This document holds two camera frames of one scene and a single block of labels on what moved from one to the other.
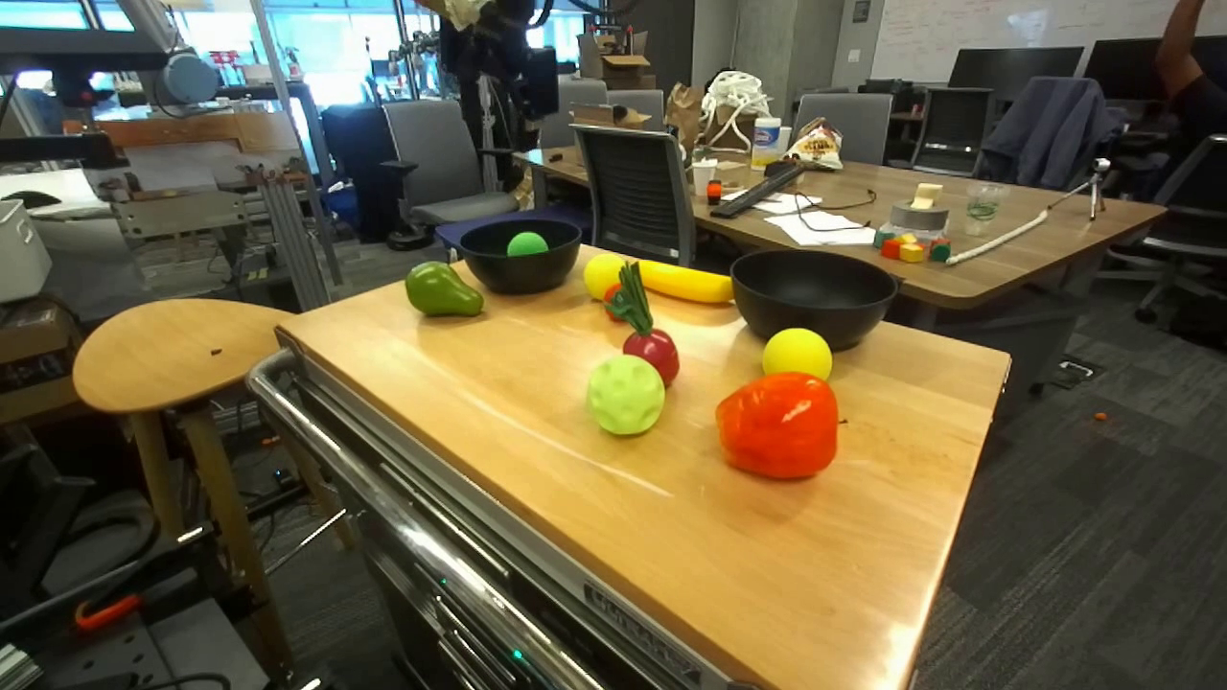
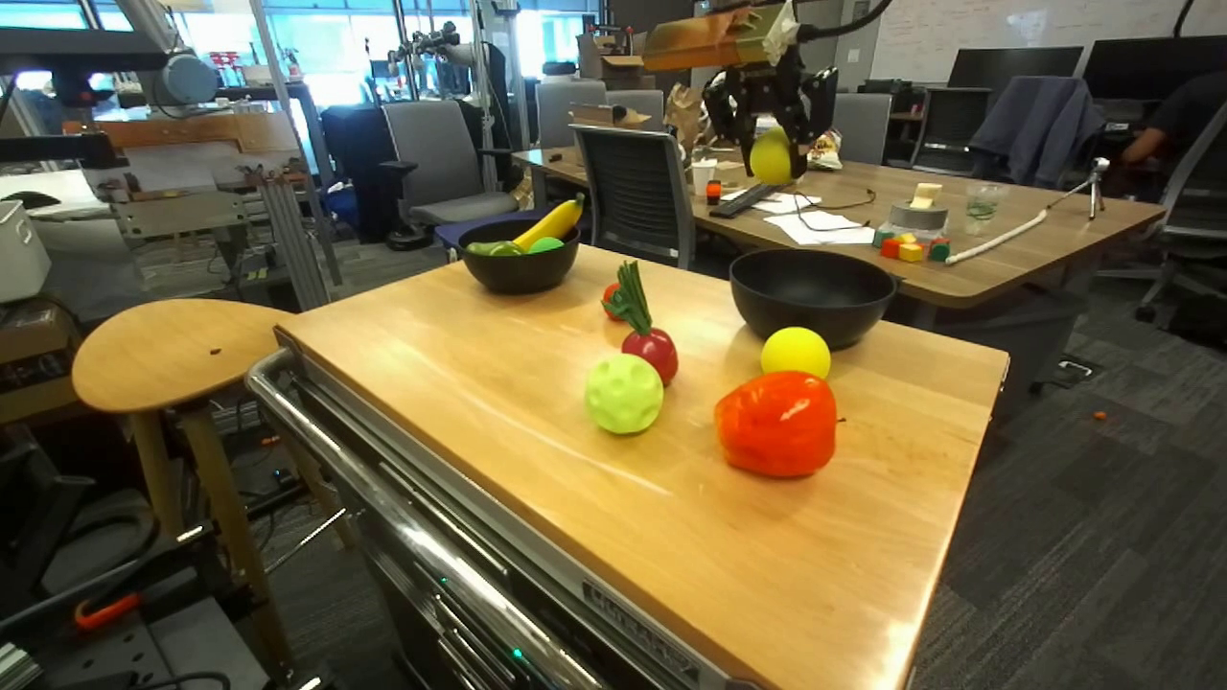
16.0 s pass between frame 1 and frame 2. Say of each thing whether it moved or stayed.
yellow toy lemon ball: stayed
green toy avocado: moved
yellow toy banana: moved
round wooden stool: stayed
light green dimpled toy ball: stayed
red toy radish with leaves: stayed
